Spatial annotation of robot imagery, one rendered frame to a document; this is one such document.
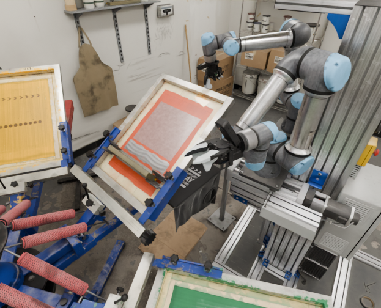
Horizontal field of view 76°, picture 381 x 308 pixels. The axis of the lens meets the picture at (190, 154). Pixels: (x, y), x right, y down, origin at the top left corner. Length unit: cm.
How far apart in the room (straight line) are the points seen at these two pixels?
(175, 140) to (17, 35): 213
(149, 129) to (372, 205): 125
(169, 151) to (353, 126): 91
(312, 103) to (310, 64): 14
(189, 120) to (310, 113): 68
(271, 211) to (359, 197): 44
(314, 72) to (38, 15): 270
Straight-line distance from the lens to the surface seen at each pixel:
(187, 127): 142
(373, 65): 122
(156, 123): 154
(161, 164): 137
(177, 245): 248
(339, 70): 99
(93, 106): 348
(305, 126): 109
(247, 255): 227
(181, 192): 163
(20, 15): 309
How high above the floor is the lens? 215
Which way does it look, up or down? 39 degrees down
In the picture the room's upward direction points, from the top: straight up
